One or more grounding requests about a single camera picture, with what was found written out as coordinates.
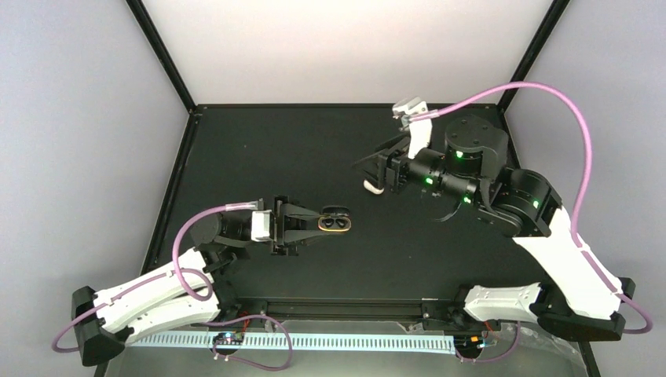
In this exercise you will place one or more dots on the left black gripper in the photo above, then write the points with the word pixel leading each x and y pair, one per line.
pixel 281 208

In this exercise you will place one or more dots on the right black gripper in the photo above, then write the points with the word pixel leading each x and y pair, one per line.
pixel 394 159

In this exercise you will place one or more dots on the black earbuds charging case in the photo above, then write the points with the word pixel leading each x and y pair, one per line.
pixel 334 219

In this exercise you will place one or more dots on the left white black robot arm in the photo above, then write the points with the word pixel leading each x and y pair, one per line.
pixel 192 288

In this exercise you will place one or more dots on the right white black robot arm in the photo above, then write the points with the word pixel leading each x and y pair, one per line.
pixel 579 302

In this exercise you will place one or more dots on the left green circuit board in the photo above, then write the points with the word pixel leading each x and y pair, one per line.
pixel 228 338

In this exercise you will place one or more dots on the green circuit board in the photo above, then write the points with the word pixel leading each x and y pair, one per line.
pixel 228 338
pixel 473 342

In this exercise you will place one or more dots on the right green circuit board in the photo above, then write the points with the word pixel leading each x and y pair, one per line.
pixel 473 342

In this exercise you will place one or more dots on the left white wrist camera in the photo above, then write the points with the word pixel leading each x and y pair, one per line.
pixel 261 226

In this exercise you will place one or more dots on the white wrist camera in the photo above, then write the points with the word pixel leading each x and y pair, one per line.
pixel 420 131
pixel 261 226

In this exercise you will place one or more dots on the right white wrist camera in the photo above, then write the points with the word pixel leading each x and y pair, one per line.
pixel 420 131

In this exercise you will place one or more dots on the black enclosure frame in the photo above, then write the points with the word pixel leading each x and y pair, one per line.
pixel 204 156

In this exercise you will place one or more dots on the black aluminium mounting rail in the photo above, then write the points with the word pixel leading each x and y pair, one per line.
pixel 432 314

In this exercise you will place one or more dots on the white perforated cable duct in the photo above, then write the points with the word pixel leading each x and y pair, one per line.
pixel 439 344

